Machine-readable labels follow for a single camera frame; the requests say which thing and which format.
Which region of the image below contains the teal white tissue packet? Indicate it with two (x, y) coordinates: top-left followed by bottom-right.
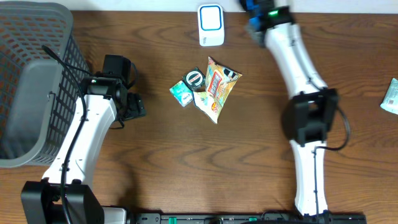
(169, 80), (193, 107)

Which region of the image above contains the yellow red snack bag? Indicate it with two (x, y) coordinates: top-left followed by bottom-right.
(193, 57), (242, 124)

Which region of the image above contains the dark green round packet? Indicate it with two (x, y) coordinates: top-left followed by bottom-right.
(182, 67), (205, 91)

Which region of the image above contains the light teal snack packet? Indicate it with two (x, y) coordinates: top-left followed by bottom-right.
(380, 78), (398, 114)

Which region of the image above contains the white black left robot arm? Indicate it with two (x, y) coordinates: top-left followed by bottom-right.
(21, 77), (140, 224)

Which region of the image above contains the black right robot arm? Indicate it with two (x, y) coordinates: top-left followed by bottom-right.
(239, 0), (338, 217)

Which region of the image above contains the white barcode scanner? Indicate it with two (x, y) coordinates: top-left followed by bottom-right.
(197, 4), (225, 47)

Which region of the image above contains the dark grey plastic mesh basket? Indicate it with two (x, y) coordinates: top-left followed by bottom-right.
(1, 1), (88, 168)

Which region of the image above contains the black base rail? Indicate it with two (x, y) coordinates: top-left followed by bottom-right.
(126, 212), (367, 224)

